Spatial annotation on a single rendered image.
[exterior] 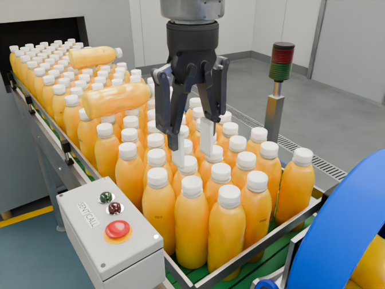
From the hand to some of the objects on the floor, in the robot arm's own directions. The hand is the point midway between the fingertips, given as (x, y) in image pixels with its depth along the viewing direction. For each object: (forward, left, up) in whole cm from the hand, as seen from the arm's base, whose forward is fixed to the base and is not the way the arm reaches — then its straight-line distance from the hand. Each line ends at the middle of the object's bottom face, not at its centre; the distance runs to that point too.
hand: (192, 144), depth 53 cm
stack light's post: (+39, +43, -116) cm, 129 cm away
